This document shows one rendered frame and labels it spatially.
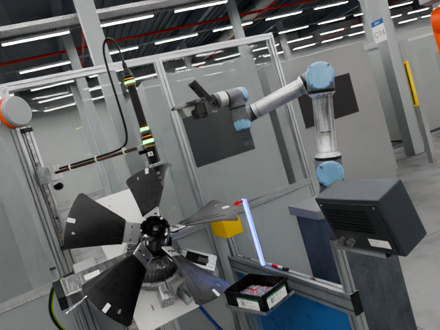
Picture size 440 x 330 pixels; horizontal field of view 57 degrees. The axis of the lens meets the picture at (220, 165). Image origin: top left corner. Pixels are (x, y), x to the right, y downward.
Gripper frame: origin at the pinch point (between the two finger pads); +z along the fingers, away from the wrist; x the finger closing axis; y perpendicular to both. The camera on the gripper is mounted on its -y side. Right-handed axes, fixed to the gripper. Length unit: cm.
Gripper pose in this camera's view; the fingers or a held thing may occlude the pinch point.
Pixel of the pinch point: (174, 107)
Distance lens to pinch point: 174.9
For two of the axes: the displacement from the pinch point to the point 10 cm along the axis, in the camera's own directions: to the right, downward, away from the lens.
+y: 2.8, 9.5, 0.9
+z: -8.5, 2.9, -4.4
